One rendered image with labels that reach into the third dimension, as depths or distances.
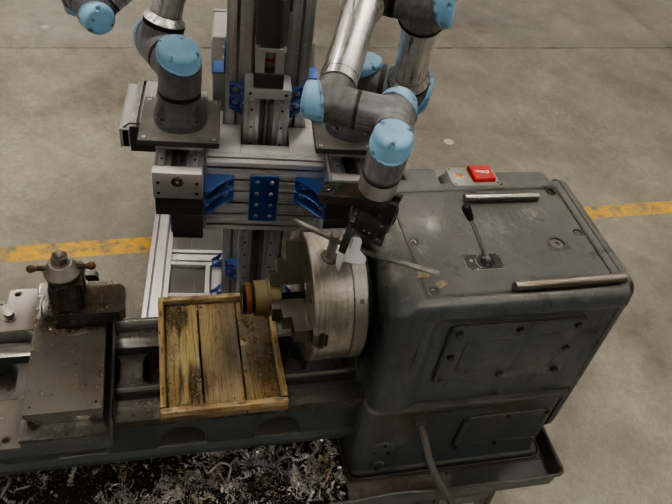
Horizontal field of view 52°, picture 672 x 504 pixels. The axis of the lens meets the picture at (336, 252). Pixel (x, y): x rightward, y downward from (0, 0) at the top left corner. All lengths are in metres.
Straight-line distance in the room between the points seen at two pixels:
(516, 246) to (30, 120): 3.12
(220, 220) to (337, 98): 0.98
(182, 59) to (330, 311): 0.80
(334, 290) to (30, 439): 0.72
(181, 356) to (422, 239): 0.67
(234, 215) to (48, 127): 2.12
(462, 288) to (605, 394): 1.77
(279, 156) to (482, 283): 0.82
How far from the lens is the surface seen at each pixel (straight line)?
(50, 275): 1.65
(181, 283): 2.87
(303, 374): 1.79
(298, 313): 1.59
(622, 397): 3.24
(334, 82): 1.33
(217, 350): 1.79
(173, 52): 1.92
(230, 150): 2.10
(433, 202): 1.72
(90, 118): 4.19
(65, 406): 1.63
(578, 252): 1.73
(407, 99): 1.33
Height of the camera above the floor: 2.30
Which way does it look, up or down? 43 degrees down
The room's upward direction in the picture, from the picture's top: 10 degrees clockwise
